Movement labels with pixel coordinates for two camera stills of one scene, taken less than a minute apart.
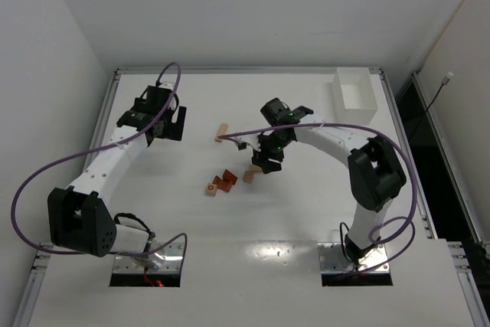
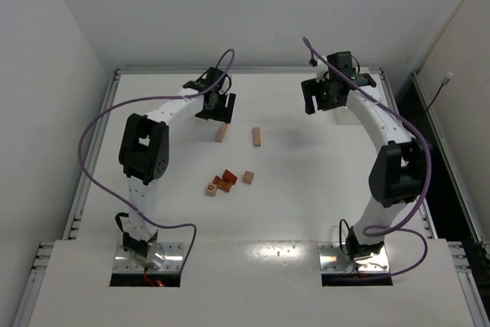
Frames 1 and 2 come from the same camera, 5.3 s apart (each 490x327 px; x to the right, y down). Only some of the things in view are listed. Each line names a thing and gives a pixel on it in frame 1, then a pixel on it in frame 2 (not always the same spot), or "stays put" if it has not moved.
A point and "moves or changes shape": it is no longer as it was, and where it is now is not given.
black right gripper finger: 259,159 → 311,104
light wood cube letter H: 248,177 stays put
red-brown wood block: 222,184 stays put
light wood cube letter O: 211,189 stays put
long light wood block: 222,130 stays put
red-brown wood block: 229,177 stays put
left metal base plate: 163,257 stays put
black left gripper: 174,124 → 216,113
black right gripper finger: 268,167 → 310,87
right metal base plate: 333,259 stays put
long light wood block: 254,168 moves or changes shape
